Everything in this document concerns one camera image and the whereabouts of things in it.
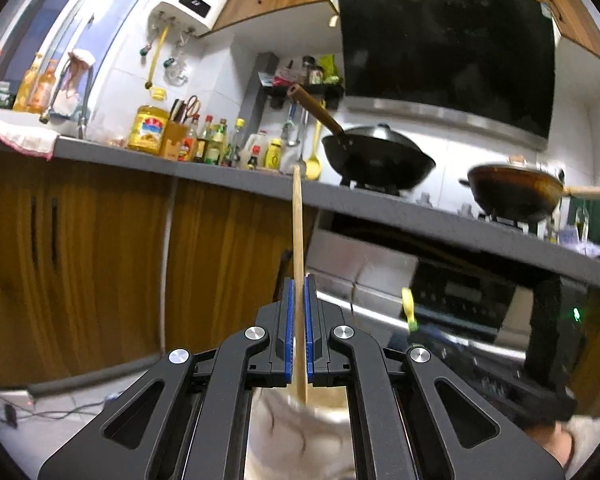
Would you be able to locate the metal ladle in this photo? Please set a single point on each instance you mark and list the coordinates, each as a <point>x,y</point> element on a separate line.
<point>291,130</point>

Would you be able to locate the wooden knife block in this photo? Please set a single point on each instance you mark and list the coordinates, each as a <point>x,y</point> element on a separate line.
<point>176,137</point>

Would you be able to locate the person's right hand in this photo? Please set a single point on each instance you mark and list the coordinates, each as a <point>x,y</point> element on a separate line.
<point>550,447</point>

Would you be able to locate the wooden chopstick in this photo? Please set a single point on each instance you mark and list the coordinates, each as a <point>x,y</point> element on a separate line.
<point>298,230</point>

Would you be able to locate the wooden base cabinets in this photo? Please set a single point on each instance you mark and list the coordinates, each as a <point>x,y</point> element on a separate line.
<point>105,260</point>

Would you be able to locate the black range hood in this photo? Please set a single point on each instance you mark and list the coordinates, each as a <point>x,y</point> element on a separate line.
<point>445,45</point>

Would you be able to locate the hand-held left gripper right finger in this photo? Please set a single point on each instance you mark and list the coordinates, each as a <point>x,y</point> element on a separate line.
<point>380,410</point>

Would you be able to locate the white dish cloth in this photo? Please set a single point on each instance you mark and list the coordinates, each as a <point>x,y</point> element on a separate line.
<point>20,140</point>

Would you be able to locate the yellow spatula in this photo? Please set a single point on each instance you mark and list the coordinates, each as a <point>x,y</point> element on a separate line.
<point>313,160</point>

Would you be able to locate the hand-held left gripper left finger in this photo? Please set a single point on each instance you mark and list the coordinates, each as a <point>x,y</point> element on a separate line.
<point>220,410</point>

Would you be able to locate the yellow cooking oil bottle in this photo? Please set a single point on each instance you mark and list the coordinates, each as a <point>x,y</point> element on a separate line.
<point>148,130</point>

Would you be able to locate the row of sauce bottles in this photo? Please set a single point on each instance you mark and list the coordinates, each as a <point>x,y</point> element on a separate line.
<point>230,147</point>

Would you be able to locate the metal kitchen faucet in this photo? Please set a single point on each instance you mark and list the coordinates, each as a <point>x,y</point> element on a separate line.
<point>82,90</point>

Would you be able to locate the cream ceramic utensil holder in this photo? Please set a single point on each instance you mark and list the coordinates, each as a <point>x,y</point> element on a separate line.
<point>300,440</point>

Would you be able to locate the black wall spice rack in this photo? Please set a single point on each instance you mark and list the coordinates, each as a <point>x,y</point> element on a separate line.
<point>267,85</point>

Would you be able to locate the stainless steel built-in oven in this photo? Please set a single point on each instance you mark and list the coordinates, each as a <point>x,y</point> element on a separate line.
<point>455,290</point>

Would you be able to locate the brown wok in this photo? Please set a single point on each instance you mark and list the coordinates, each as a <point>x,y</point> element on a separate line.
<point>515,190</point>

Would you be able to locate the black wok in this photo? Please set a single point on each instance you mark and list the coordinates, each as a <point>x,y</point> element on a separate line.
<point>380,155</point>

